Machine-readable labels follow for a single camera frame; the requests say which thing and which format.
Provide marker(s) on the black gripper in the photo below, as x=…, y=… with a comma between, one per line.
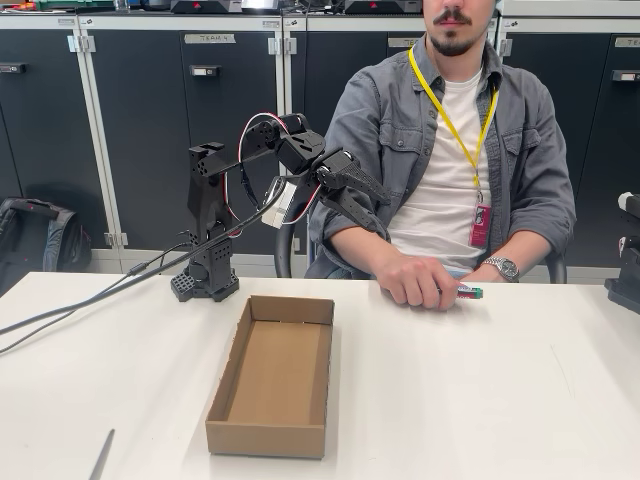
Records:
x=338, y=166

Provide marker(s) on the green marker pen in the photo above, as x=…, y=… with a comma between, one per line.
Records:
x=472, y=291

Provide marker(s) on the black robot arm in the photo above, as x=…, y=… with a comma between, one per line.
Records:
x=205, y=200

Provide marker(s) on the black idle robot arm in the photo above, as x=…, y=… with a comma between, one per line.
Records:
x=627, y=290

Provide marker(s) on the person's left forearm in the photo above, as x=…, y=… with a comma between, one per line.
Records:
x=540, y=245

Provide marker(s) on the person's right forearm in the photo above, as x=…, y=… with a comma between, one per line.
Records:
x=360, y=250

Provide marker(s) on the person's right hand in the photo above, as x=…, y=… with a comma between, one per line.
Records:
x=417, y=282

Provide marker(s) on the person's left hand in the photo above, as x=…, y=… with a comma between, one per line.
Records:
x=480, y=275

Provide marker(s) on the man in grey shirt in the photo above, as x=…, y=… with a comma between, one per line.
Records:
x=450, y=165

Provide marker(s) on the pink id badge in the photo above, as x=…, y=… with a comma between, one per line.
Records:
x=480, y=227

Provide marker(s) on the grey tape label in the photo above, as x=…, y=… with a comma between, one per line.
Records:
x=210, y=38
x=627, y=42
x=400, y=42

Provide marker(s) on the silver wristwatch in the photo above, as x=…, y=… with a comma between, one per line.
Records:
x=506, y=268

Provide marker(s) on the grey cabinet hinge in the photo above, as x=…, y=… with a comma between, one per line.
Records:
x=503, y=47
x=116, y=239
x=81, y=43
x=281, y=46

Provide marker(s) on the open cardboard box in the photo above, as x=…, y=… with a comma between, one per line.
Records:
x=280, y=370

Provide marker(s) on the black box with red triangle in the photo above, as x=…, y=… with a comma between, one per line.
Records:
x=200, y=6
x=375, y=6

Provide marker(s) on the silver device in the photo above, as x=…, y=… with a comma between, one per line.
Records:
x=260, y=5

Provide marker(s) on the clear glass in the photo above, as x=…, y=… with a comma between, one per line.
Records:
x=122, y=5

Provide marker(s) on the black backpack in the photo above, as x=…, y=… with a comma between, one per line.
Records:
x=30, y=235

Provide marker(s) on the green board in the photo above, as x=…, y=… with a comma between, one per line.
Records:
x=75, y=5

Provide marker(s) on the thin grey strip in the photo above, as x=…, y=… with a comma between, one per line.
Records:
x=102, y=455

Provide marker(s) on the red yellow screwdriver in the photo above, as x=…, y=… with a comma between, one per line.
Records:
x=20, y=7

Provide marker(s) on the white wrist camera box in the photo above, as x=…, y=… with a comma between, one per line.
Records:
x=280, y=210

